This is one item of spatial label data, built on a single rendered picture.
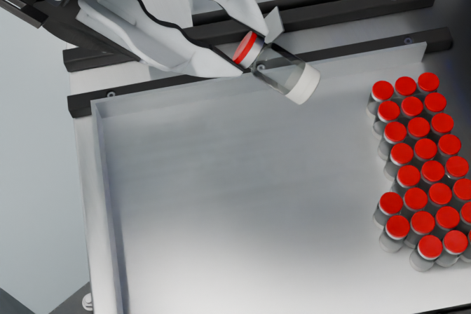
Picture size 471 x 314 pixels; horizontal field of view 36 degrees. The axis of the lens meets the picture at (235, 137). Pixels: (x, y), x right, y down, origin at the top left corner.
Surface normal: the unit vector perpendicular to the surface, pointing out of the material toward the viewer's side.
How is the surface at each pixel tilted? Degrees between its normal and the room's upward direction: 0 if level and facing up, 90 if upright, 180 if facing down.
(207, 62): 43
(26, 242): 0
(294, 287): 0
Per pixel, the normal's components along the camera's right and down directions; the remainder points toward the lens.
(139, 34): 0.56, -0.78
